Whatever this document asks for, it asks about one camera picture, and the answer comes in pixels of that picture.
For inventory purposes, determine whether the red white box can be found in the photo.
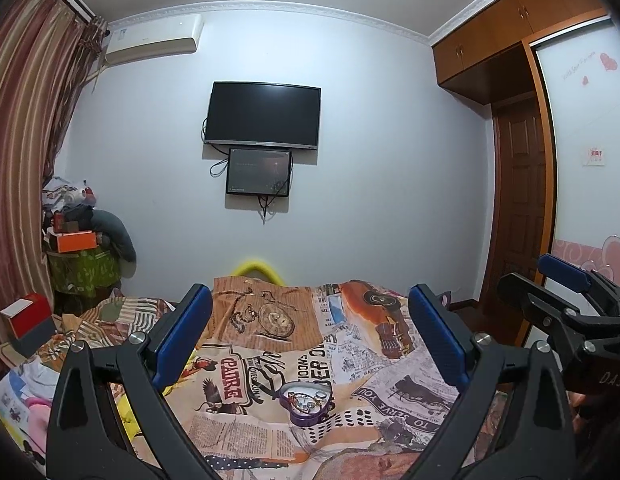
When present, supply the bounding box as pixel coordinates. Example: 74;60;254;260
0;292;52;338

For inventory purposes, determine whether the white sliding wardrobe door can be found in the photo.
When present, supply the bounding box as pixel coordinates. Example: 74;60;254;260
532;18;620;286

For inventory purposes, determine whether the white air conditioner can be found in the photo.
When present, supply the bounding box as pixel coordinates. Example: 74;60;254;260
104;13;203;65

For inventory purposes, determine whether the striped brown curtain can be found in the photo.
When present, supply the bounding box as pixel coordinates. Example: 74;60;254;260
0;0;106;341

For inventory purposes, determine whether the wooden wardrobe cabinet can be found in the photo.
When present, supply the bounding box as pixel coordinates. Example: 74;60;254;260
430;0;608;106

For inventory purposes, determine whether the small wall monitor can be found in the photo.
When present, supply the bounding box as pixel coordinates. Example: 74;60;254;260
225;148;293;197

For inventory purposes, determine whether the yellow plastic hoop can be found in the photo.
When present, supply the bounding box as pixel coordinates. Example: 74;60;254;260
232;259;285;285

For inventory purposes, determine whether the red gold bracelet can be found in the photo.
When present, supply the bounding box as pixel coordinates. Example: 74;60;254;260
287;391;326;413

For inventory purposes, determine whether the orange box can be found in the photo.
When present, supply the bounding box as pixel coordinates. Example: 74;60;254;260
49;231;98;254

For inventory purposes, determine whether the striped patchwork blanket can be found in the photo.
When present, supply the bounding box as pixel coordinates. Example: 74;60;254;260
36;296;174;370

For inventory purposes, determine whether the brown wooden door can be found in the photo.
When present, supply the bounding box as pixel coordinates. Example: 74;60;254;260
479;98;545;344

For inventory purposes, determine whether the newspaper print quilt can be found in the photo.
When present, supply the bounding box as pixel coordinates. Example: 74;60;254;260
165;276;457;479

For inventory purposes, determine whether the purple heart jewelry box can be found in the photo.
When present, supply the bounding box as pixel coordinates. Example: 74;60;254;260
277;382;333;428

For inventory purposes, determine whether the black wall television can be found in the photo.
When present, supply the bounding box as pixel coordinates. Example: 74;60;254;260
203;81;322;151

